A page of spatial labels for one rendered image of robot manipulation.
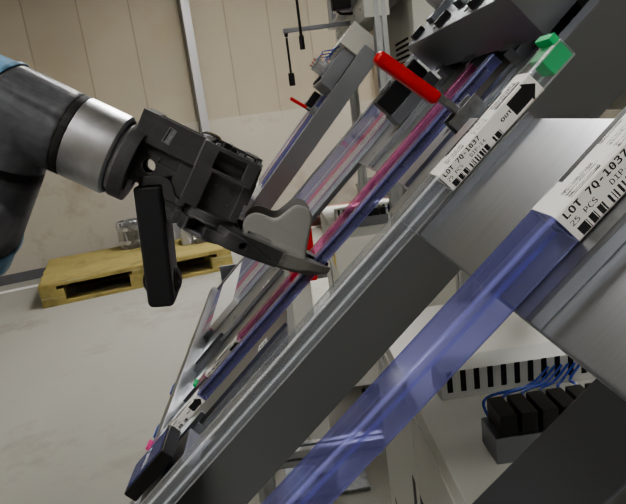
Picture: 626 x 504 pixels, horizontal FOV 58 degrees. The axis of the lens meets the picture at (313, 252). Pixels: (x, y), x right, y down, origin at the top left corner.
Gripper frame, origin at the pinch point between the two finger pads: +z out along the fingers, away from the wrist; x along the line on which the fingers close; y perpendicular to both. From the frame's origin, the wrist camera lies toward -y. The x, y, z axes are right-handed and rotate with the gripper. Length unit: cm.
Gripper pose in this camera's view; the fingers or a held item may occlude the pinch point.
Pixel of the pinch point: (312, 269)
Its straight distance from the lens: 54.3
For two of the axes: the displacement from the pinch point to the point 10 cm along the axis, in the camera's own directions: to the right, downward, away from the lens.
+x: -0.7, -2.3, 9.7
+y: 4.4, -8.8, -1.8
